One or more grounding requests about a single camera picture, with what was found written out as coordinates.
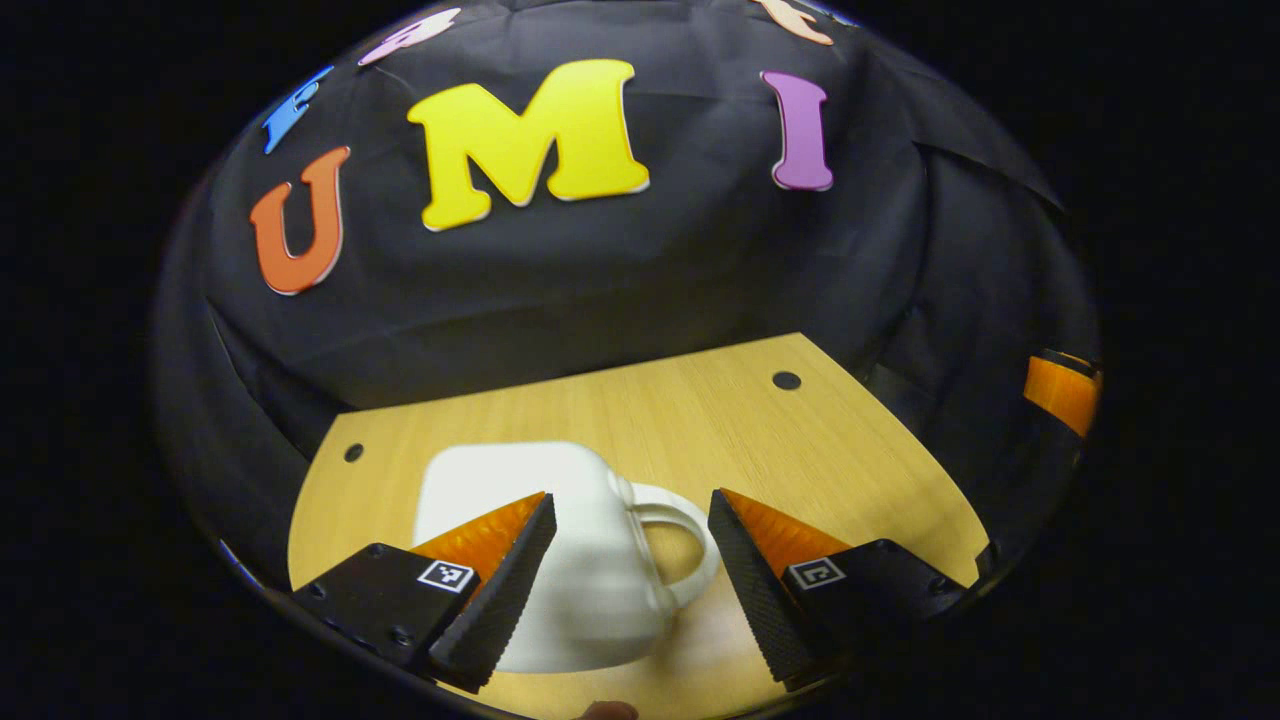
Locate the white suitcase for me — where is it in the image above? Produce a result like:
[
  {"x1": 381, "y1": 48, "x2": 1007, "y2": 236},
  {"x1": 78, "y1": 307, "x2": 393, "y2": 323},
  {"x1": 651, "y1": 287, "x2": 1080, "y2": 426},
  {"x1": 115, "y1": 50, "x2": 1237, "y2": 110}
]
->
[{"x1": 412, "y1": 440, "x2": 723, "y2": 675}]

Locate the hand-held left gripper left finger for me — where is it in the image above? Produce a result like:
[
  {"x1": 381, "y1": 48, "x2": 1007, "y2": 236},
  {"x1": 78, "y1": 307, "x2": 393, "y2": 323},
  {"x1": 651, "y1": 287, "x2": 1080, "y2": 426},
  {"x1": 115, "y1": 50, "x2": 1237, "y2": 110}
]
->
[{"x1": 290, "y1": 490, "x2": 558, "y2": 695}]

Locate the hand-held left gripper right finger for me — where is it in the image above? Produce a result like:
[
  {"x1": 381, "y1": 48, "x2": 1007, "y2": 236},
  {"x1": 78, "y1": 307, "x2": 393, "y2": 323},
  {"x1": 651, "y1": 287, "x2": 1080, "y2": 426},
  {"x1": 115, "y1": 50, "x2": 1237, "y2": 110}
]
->
[{"x1": 706, "y1": 487, "x2": 969, "y2": 693}]

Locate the black backdrop cloth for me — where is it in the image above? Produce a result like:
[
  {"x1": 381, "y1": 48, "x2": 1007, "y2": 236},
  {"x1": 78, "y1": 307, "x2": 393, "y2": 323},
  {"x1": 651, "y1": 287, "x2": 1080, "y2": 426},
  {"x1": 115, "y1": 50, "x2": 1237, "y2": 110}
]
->
[{"x1": 150, "y1": 0, "x2": 1101, "y2": 591}]

